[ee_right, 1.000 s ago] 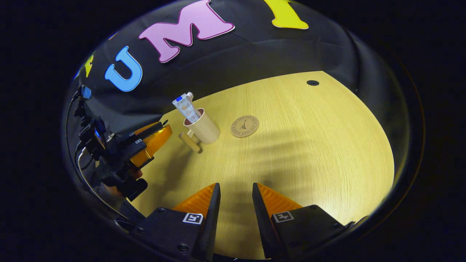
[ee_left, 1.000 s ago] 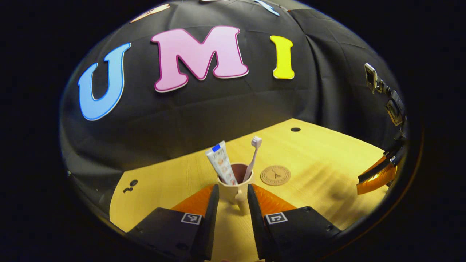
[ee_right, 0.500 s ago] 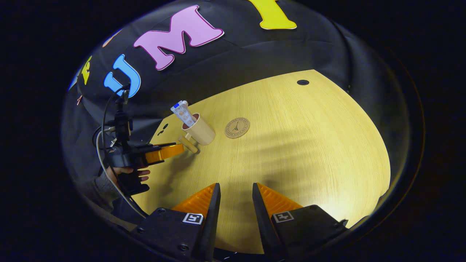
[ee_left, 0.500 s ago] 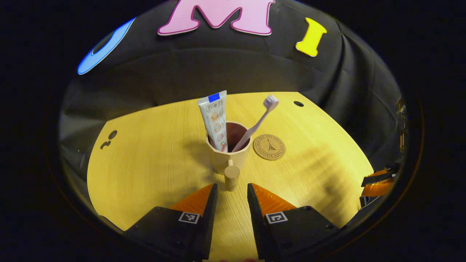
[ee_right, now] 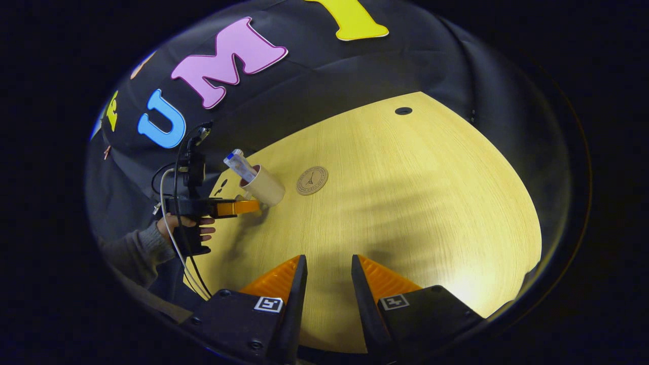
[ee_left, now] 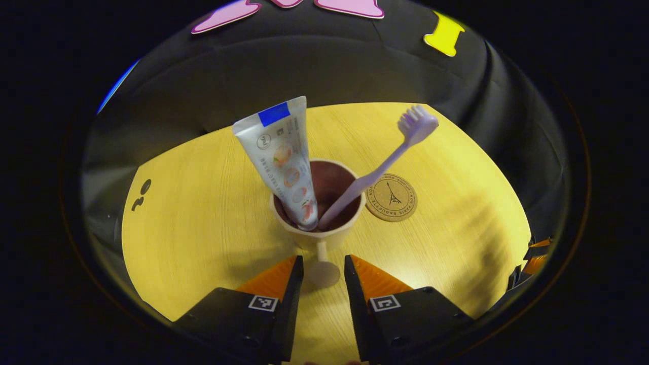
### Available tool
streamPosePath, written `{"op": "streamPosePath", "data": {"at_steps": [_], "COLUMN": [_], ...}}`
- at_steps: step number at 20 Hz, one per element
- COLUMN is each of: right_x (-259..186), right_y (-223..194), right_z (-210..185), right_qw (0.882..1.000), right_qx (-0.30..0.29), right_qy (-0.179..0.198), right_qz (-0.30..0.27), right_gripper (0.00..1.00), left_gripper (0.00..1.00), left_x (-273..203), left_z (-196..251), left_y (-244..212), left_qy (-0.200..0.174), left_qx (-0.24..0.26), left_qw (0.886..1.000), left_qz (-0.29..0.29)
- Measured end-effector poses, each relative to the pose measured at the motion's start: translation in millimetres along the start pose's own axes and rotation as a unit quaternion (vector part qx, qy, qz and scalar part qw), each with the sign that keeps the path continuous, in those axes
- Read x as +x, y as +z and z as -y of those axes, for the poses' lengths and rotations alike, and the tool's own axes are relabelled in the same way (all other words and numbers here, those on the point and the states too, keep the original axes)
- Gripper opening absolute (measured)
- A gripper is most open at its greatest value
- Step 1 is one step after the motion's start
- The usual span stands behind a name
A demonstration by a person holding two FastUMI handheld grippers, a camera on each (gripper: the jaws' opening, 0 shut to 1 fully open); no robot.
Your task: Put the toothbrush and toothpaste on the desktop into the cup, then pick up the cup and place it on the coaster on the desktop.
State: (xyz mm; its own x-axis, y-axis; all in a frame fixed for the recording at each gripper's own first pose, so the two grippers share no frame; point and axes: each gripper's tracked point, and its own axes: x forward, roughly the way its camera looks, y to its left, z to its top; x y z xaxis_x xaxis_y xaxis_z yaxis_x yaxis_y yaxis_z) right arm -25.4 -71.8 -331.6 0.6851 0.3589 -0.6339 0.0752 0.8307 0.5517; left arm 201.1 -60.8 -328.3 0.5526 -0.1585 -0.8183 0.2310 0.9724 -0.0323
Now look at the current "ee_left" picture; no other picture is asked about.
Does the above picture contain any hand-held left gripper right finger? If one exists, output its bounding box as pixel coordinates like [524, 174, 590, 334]
[344, 254, 475, 364]

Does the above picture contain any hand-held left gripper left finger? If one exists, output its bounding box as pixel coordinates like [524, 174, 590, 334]
[172, 255, 305, 365]

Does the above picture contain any beige cup with handle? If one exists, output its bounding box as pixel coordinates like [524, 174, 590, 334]
[269, 159, 367, 289]

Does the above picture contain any round cork coaster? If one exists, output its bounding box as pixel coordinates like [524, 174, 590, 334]
[365, 174, 418, 222]

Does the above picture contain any pale pink toothbrush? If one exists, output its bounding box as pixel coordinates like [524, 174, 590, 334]
[317, 105, 439, 230]

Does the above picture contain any white toothpaste tube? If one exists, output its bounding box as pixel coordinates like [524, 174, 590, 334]
[232, 96, 319, 232]

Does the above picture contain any yellow wooden desktop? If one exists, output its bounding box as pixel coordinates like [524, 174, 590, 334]
[122, 102, 532, 365]

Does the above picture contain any black backdrop cloth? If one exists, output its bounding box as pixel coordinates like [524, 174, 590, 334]
[81, 0, 568, 254]

